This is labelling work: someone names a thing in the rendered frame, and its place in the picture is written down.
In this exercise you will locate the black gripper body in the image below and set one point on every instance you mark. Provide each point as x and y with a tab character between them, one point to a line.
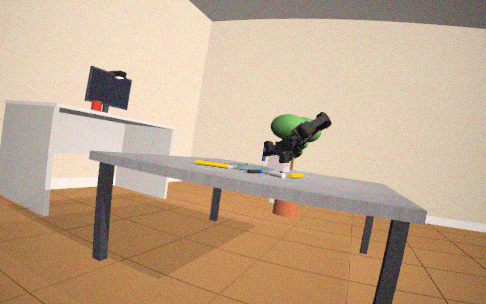
271	148

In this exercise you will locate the yellow cylinder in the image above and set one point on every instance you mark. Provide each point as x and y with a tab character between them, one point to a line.
206	163

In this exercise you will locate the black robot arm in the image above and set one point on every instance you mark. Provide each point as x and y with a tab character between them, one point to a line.
296	141

